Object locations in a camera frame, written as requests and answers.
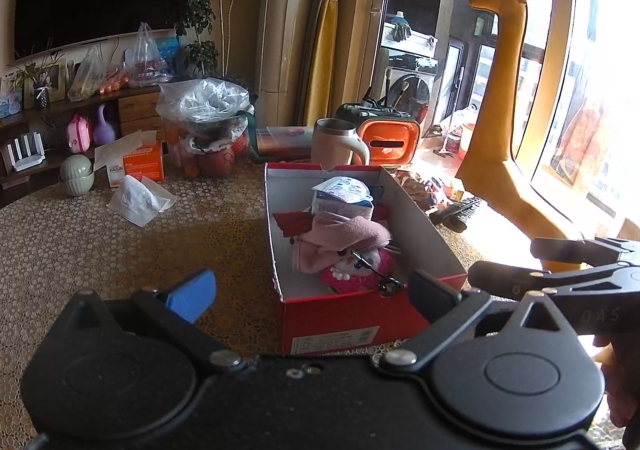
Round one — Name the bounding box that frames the plastic bag of red packets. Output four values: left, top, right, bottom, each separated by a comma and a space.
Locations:
124, 22, 173, 87

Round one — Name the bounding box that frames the black brush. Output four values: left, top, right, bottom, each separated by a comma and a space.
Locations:
430, 197, 483, 233

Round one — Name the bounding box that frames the orange bucket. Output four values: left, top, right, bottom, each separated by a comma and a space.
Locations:
457, 122, 478, 161

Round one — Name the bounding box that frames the bag of fruit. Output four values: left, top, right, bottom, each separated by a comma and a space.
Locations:
162, 110, 258, 178

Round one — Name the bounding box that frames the small plant in dotted vase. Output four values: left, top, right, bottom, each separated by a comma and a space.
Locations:
7, 37, 66, 110

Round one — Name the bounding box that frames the orange storage box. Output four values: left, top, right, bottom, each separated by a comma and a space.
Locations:
359, 116, 421, 165

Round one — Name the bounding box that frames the plastic bag of vegetables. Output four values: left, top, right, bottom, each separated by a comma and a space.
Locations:
67, 45, 108, 103

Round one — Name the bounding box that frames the pink plush toy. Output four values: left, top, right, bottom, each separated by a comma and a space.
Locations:
319, 247, 396, 293

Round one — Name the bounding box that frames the purple swan ornament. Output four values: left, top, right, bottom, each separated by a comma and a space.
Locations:
92, 104, 118, 146

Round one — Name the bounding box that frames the blue photo frame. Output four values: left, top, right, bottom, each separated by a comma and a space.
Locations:
0, 75, 23, 120

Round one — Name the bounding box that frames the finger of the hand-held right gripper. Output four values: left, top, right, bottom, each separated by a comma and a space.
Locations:
530, 236, 640, 265
467, 261, 640, 303

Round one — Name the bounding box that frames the pink fleece cloth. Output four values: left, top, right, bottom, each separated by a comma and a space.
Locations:
292, 215, 393, 273

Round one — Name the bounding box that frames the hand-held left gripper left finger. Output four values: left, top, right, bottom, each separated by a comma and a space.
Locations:
65, 268, 248, 373

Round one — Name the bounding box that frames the cup with cartoon lid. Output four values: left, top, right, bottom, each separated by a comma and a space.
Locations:
312, 177, 373, 203

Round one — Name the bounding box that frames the standing air conditioner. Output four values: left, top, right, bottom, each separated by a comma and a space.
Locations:
257, 0, 333, 96

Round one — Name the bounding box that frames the bag of orange fruits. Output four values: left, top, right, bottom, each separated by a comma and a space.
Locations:
97, 70, 131, 96

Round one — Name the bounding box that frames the small blue printed box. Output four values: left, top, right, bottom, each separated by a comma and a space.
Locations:
311, 195, 375, 221

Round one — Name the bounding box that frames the washing machine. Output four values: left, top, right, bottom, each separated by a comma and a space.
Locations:
380, 57, 438, 136

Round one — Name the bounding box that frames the wooden picture frame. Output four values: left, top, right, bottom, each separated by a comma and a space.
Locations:
22, 59, 68, 108

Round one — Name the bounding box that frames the green lidded bowl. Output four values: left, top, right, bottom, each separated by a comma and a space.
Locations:
59, 154, 96, 197

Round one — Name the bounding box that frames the red cloth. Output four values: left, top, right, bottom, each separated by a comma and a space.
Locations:
272, 202, 388, 238

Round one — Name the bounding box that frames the pile of small toys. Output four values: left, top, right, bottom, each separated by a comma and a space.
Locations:
395, 167, 451, 211

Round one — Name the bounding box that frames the crumpled clear plastic bag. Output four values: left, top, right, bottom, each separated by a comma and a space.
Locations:
156, 78, 251, 123

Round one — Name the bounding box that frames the black cable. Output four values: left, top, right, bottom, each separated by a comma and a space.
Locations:
345, 242, 403, 297

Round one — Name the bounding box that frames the person's right hand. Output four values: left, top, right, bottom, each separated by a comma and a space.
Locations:
592, 334, 640, 450

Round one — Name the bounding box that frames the white mug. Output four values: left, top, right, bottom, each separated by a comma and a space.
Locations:
310, 117, 371, 167

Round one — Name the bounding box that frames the black tray of brushes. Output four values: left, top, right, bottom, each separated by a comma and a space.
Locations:
335, 77, 421, 126

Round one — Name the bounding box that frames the wooden cabinet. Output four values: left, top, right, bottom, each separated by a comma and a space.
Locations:
0, 82, 171, 211

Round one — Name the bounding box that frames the white router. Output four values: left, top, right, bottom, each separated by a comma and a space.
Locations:
5, 132, 47, 173

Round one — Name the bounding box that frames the orange tissue box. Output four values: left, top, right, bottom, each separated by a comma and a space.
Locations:
94, 130, 166, 188

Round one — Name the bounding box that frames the stack of colourful books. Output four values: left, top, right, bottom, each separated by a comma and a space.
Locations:
255, 126, 316, 162

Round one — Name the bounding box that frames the yellow curtain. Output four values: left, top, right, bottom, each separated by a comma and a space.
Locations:
302, 0, 358, 128

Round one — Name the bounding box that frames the yellow giraffe statue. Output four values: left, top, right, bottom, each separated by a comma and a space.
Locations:
455, 0, 583, 273

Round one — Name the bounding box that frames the white tissue paper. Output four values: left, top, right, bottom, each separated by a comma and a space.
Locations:
106, 175, 178, 228

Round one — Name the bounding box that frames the red cardboard shoe box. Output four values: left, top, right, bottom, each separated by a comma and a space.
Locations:
264, 162, 468, 356

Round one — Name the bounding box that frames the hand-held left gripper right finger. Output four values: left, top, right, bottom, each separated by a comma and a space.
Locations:
377, 269, 563, 373

